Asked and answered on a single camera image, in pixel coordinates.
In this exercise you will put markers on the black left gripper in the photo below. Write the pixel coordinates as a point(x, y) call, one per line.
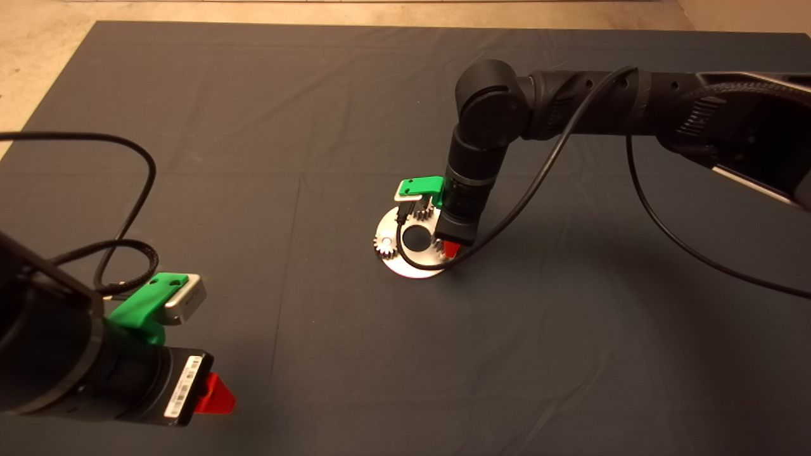
point(166, 387)

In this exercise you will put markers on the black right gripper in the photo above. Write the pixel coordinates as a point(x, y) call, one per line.
point(461, 215)

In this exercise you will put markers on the dark bevel gear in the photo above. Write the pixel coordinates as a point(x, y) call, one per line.
point(438, 244)

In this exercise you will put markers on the round metal carrier plate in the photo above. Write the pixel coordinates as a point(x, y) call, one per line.
point(418, 269)

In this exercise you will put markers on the steel spur gear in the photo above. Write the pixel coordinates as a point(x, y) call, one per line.
point(385, 245)
point(426, 210)

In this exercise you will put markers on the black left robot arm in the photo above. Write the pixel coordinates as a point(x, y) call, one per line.
point(44, 342)

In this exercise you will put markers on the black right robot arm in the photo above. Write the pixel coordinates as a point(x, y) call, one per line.
point(595, 104)

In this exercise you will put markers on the dark grey table cloth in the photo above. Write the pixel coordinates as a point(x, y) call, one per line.
point(380, 354)

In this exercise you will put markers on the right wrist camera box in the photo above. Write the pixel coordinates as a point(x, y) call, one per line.
point(407, 197)

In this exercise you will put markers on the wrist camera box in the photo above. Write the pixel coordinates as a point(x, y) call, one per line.
point(407, 197)
point(187, 303)

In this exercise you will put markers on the right green camera mount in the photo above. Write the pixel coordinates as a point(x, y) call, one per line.
point(421, 185)

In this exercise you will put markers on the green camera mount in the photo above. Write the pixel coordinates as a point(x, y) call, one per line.
point(421, 185)
point(140, 304)

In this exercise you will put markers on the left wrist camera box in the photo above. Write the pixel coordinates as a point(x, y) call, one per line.
point(187, 303)

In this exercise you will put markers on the left green camera mount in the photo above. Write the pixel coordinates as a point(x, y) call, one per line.
point(140, 304)

